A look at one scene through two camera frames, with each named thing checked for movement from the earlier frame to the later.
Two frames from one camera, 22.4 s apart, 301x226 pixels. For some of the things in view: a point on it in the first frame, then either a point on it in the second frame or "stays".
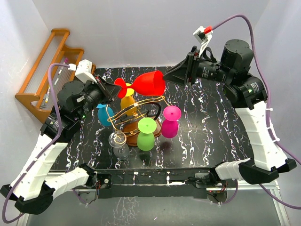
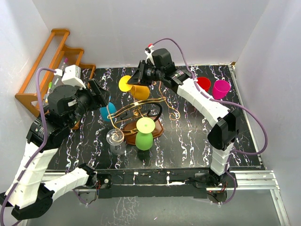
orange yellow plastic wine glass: [128, 101] → [139, 92]
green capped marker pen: [47, 98] stays
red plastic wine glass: [150, 83] → [204, 83]
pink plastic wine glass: [170, 125] → [220, 89]
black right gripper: [187, 68] → [138, 77]
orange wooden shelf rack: [34, 94] stays
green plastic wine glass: [146, 138] stays
